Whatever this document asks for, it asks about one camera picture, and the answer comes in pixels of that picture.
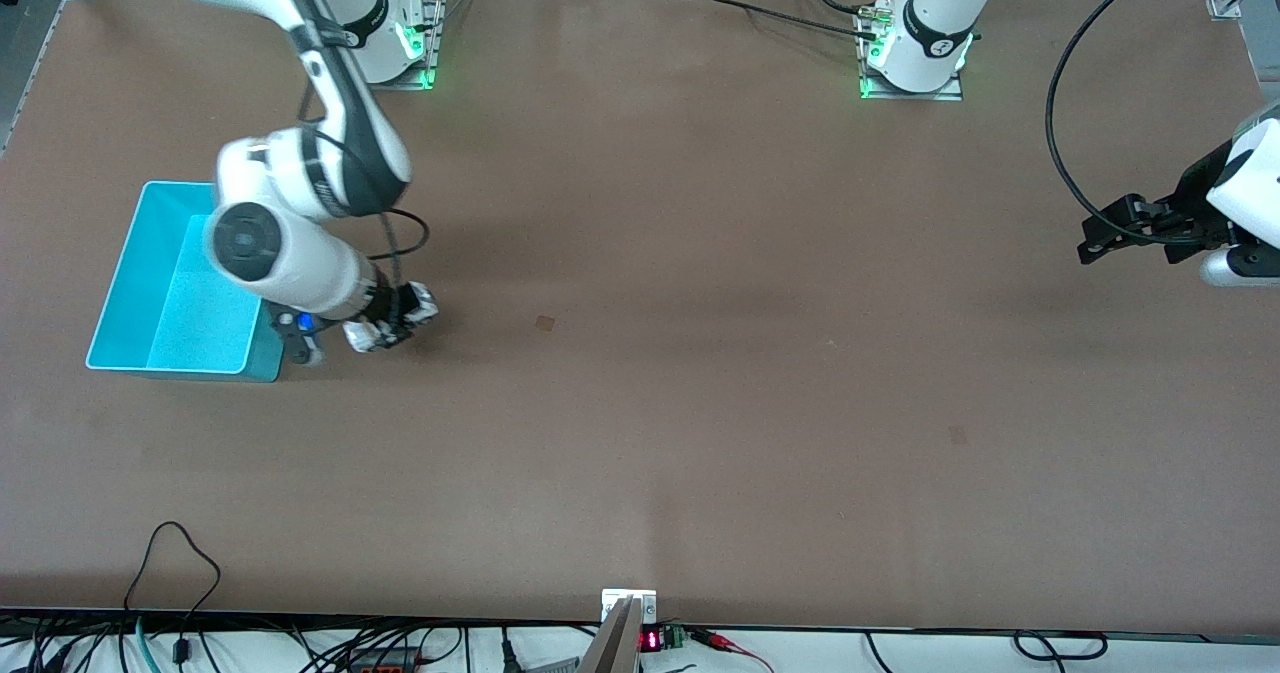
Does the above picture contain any white jeep toy black roof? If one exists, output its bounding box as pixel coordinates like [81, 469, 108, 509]
[343, 283, 441, 353]

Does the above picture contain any turquoise plastic bin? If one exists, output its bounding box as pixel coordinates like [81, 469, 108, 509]
[85, 181, 291, 384]

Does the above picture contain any grey power strip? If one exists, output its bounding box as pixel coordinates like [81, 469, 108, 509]
[345, 651, 426, 673]

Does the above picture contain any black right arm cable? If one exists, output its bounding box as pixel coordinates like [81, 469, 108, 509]
[296, 0, 431, 294]

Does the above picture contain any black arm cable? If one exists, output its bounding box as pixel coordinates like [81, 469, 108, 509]
[296, 0, 431, 294]
[1044, 0, 1191, 249]

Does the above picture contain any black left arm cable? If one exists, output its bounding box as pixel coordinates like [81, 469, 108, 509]
[1044, 0, 1191, 249]

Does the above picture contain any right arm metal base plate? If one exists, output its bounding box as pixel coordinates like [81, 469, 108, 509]
[385, 0, 448, 91]

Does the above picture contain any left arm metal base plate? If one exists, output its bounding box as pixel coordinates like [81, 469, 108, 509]
[858, 71, 966, 102]

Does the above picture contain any black looped cable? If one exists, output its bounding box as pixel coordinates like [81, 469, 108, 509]
[122, 521, 223, 666]

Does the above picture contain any thick black table cable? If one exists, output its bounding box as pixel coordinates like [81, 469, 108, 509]
[785, 0, 886, 20]

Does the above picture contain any silver camera mount bracket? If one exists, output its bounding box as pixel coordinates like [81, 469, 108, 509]
[578, 588, 659, 673]

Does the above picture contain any thin black table cable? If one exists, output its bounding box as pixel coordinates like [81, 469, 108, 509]
[660, 0, 886, 44]

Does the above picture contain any black coiled cable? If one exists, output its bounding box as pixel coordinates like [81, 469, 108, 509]
[1012, 631, 1109, 662]

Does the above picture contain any red clip cable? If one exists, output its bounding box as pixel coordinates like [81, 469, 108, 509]
[688, 629, 776, 673]

